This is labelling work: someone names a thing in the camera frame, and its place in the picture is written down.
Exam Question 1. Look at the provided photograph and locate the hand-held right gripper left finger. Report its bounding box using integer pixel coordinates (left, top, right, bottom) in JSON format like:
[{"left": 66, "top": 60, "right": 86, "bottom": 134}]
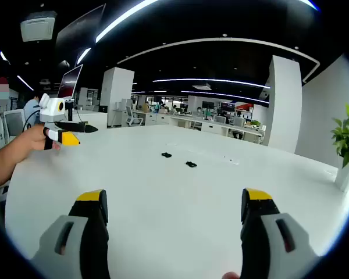
[{"left": 31, "top": 188, "right": 111, "bottom": 279}]

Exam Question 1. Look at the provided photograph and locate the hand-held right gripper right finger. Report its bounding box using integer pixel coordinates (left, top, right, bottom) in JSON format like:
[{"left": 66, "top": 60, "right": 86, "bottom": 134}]
[{"left": 240, "top": 188, "right": 320, "bottom": 279}]

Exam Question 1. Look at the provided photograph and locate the person's left hand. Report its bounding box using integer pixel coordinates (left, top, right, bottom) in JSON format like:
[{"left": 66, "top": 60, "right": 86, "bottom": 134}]
[{"left": 22, "top": 125, "right": 61, "bottom": 152}]

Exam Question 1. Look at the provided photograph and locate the black monitor stand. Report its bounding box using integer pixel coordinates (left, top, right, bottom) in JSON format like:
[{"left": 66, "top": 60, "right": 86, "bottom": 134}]
[{"left": 64, "top": 98, "right": 76, "bottom": 123}]

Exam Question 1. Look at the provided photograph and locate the white cabinet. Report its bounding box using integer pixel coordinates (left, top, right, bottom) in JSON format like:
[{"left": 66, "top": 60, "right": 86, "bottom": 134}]
[{"left": 72, "top": 109, "right": 108, "bottom": 130}]

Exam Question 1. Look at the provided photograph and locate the tilted computer monitor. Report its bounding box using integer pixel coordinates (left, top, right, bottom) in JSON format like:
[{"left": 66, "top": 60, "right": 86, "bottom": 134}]
[{"left": 57, "top": 64, "right": 84, "bottom": 99}]

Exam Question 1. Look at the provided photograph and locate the white office chair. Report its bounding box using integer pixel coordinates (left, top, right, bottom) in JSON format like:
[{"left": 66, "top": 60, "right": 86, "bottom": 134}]
[
  {"left": 3, "top": 109, "right": 26, "bottom": 137},
  {"left": 124, "top": 105, "right": 145, "bottom": 127}
]

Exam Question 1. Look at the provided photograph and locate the white table power strip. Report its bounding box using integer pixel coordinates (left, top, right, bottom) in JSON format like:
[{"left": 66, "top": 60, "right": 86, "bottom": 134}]
[{"left": 188, "top": 148, "right": 241, "bottom": 166}]

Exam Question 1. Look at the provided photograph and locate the black hanging panel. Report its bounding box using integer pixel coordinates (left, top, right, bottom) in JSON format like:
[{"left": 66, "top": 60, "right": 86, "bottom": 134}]
[{"left": 55, "top": 3, "right": 107, "bottom": 63}]

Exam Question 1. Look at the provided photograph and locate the white ceiling air conditioner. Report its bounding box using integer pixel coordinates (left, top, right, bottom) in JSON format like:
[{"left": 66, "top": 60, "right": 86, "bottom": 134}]
[{"left": 20, "top": 10, "right": 58, "bottom": 43}]

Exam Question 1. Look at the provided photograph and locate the white plant pot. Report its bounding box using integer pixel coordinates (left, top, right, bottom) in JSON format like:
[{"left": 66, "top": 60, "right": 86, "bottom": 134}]
[{"left": 334, "top": 161, "right": 349, "bottom": 192}]

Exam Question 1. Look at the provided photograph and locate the long ceiling light strip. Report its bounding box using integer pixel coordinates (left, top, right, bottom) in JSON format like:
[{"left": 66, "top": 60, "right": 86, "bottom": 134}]
[{"left": 95, "top": 0, "right": 161, "bottom": 44}]

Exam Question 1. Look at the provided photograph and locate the row of white office desks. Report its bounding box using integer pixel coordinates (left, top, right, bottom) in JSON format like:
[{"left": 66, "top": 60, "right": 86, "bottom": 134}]
[{"left": 130, "top": 109, "right": 265, "bottom": 145}]

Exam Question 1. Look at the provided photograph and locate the curved ceiling light strip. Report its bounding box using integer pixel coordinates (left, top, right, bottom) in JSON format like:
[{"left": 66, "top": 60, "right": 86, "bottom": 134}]
[
  {"left": 181, "top": 90, "right": 270, "bottom": 105},
  {"left": 152, "top": 77, "right": 271, "bottom": 90}
]

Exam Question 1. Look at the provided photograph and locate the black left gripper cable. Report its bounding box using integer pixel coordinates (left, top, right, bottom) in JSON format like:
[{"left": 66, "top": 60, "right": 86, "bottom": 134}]
[{"left": 22, "top": 108, "right": 43, "bottom": 133}]

